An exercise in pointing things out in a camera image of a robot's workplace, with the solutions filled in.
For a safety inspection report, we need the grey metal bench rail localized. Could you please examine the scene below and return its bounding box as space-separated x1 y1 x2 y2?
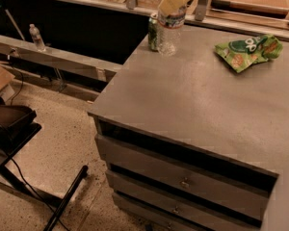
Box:
0 35 122 82

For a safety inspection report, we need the green snack chip bag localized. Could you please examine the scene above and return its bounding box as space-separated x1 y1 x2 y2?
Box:
215 35 283 73

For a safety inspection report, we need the top grey drawer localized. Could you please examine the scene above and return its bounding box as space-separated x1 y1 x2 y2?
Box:
96 135 268 220

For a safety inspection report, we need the green soda can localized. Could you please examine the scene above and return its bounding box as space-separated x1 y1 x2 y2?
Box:
148 13 158 51

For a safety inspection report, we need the black cable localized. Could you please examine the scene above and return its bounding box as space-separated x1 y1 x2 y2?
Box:
0 144 70 231

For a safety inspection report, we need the bottom grey drawer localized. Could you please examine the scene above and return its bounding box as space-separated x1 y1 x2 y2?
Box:
111 192 200 231

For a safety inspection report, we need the black side table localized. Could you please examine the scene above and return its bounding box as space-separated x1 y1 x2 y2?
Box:
0 122 90 231

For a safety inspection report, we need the grey drawer cabinet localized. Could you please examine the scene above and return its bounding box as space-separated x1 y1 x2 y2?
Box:
90 26 289 231

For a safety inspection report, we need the clear plastic water bottle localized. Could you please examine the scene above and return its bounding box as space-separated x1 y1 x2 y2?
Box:
157 0 187 56

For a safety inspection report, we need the grey drawer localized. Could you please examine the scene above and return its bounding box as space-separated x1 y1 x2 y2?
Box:
111 192 200 231
96 135 268 220
106 170 259 231

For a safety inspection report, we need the middle grey drawer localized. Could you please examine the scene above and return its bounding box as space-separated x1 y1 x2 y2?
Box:
106 170 259 231

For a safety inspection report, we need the black box device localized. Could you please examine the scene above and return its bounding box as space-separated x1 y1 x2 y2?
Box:
0 105 37 148

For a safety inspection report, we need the small distant water bottle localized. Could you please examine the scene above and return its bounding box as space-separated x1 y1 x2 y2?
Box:
29 24 46 52

